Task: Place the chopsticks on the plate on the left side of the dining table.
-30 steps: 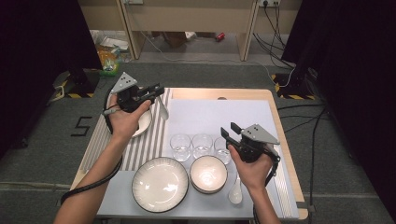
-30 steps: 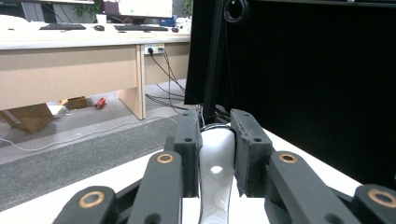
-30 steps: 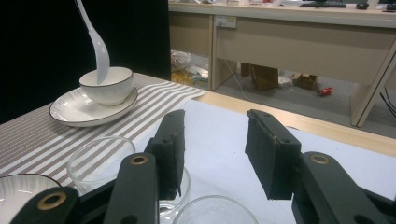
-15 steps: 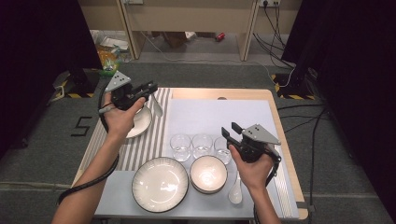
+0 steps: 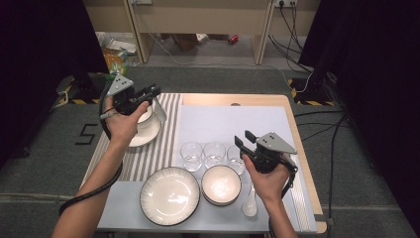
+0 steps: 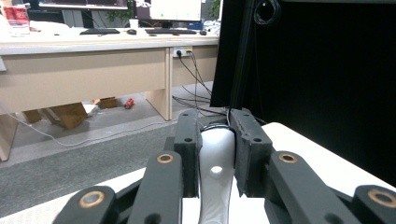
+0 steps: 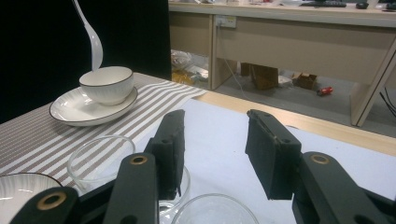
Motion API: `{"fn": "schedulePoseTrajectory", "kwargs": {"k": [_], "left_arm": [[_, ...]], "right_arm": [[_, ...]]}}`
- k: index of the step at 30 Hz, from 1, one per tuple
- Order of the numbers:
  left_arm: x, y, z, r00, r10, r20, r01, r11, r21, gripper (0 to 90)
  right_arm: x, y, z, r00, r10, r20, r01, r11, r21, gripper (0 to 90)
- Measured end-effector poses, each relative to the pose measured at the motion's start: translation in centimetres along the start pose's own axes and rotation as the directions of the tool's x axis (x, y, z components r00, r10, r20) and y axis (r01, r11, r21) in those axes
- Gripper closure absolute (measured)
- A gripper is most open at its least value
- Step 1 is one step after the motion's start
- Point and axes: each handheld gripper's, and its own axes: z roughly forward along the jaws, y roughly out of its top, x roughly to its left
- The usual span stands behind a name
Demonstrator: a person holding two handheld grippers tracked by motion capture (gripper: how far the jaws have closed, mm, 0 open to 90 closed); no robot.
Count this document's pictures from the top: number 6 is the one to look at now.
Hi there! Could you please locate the white wall socket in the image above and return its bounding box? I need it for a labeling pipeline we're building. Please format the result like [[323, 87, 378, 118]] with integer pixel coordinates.
[[173, 46, 194, 59]]

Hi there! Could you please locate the black metal stand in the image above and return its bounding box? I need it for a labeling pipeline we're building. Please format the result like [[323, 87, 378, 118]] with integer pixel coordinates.
[[228, 0, 260, 110]]

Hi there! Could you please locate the red packet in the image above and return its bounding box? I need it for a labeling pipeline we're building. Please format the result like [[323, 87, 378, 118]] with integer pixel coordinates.
[[2, 5, 31, 35]]

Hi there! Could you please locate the black floor cable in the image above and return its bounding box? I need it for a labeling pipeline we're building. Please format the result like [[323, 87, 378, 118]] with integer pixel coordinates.
[[171, 94, 228, 117]]

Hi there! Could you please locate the monitor with white screen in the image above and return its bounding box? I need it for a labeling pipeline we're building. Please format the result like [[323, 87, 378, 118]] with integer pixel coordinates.
[[148, 0, 204, 29]]

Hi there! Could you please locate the white ceramic spoon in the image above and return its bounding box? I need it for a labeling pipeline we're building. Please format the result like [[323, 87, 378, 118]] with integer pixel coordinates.
[[198, 125, 236, 224]]

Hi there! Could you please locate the black coiled cable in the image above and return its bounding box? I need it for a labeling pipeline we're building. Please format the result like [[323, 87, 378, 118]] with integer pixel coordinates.
[[253, 0, 283, 26]]

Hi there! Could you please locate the black computer monitor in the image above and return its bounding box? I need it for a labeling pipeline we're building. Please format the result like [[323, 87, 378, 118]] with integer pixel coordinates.
[[36, 0, 129, 11]]

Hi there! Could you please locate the black keyboard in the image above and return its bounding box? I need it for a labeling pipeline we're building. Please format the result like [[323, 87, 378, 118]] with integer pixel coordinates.
[[145, 28, 198, 35], [79, 28, 121, 35]]

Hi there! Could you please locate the green plant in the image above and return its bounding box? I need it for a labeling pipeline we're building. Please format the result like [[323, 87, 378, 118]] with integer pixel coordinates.
[[204, 0, 222, 22]]

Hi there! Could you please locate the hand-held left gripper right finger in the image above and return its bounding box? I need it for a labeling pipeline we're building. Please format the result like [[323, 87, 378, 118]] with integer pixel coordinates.
[[230, 107, 276, 199]]

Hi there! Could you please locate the black power cable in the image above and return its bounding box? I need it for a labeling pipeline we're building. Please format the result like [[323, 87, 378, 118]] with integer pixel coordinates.
[[177, 50, 216, 97], [188, 50, 206, 91]]

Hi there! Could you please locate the beige office desk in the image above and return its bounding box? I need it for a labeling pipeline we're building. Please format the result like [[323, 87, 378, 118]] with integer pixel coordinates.
[[0, 27, 220, 162]]

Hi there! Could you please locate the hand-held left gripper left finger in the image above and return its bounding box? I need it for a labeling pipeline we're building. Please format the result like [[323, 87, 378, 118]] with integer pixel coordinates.
[[173, 108, 204, 199]]

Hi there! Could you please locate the black curtain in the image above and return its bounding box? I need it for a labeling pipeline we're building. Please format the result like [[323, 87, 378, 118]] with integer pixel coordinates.
[[209, 0, 396, 188]]

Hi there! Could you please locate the small brown cardboard box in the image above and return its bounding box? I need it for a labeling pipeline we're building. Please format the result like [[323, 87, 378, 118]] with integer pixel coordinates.
[[92, 96, 120, 110]]

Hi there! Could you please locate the large brown cardboard box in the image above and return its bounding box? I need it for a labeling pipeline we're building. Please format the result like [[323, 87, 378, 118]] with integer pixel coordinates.
[[43, 102, 89, 131]]

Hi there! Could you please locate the white floor cable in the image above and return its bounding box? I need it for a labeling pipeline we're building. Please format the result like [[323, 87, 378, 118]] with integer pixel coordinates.
[[0, 102, 178, 147]]

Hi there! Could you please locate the crumpled white paper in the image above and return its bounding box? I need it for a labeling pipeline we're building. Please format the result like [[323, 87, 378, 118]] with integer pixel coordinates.
[[82, 104, 99, 115]]

